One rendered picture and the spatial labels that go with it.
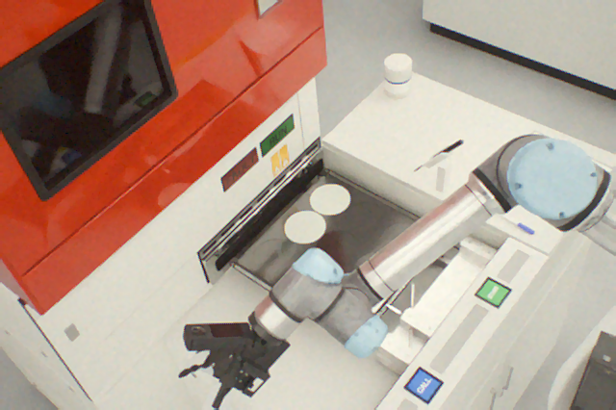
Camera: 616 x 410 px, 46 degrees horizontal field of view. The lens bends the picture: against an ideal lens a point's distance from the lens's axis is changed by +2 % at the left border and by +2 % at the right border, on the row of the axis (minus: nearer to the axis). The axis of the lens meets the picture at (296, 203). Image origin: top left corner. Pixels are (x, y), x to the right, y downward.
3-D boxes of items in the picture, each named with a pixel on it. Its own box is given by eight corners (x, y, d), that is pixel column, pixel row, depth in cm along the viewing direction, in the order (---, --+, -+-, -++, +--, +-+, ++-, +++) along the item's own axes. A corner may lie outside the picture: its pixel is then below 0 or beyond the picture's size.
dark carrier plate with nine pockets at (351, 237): (236, 263, 171) (236, 261, 170) (325, 174, 186) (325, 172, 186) (353, 340, 155) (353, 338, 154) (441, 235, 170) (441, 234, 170)
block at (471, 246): (458, 251, 168) (459, 243, 166) (466, 242, 170) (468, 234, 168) (490, 268, 165) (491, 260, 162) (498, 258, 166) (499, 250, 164)
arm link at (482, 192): (523, 116, 132) (315, 280, 139) (539, 119, 121) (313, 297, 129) (562, 165, 133) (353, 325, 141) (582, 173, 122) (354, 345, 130)
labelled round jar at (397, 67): (378, 92, 194) (378, 64, 186) (394, 77, 197) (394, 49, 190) (400, 102, 190) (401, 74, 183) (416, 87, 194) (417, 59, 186)
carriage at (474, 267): (375, 360, 156) (375, 353, 154) (465, 248, 172) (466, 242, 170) (407, 381, 152) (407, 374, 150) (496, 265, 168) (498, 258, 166)
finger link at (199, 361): (198, 387, 133) (232, 377, 127) (173, 374, 130) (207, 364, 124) (201, 371, 135) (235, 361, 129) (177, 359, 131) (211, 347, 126)
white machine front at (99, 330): (88, 397, 160) (16, 299, 130) (318, 172, 197) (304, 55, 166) (96, 406, 159) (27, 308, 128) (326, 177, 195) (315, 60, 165)
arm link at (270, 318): (276, 310, 116) (262, 283, 123) (257, 330, 117) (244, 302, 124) (307, 329, 120) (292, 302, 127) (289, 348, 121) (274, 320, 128)
